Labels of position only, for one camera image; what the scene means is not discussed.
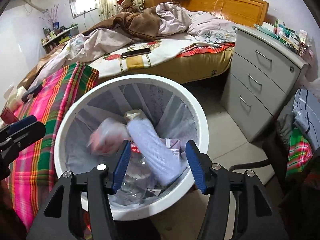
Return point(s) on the black smartphone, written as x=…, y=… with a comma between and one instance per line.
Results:
x=135, y=52

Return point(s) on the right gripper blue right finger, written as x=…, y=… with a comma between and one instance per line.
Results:
x=200, y=165

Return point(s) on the small window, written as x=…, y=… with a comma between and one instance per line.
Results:
x=80, y=7

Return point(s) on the printed paper bowl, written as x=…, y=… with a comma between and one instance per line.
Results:
x=136, y=114

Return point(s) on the cluttered shelf desk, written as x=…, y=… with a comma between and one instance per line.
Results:
x=57, y=39

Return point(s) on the vase with branches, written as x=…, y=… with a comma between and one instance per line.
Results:
x=50, y=15

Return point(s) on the brown blanket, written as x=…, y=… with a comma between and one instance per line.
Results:
x=105, y=37

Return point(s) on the clothes pile on chair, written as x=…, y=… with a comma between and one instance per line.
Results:
x=298, y=127

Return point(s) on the lavender foam fruit net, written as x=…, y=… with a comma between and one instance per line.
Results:
x=165, y=165

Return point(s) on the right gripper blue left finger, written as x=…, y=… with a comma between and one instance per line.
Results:
x=119, y=166

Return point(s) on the white round trash bin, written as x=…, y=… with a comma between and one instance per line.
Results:
x=172, y=109

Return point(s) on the floral bed sheet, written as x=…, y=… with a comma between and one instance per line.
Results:
x=161, y=51

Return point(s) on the teddy bear with red hat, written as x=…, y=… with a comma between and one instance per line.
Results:
x=128, y=6

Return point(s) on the wooden headboard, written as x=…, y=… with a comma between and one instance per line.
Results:
x=245, y=12

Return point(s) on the tissue pack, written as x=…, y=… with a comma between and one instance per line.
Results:
x=13, y=97

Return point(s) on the items on cabinet top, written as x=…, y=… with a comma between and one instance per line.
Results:
x=296, y=41

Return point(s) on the light purple duvet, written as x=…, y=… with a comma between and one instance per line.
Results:
x=177, y=20

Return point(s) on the clear cola plastic bottle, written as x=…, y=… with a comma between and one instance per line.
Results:
x=138, y=178

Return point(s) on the pink plaid tablecloth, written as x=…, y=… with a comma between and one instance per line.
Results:
x=33, y=172

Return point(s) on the dark blue glasses case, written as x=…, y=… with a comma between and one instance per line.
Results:
x=31, y=93

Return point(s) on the grey drawer cabinet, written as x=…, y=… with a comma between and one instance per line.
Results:
x=262, y=76

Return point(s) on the purple white small carton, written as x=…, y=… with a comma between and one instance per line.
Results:
x=172, y=148

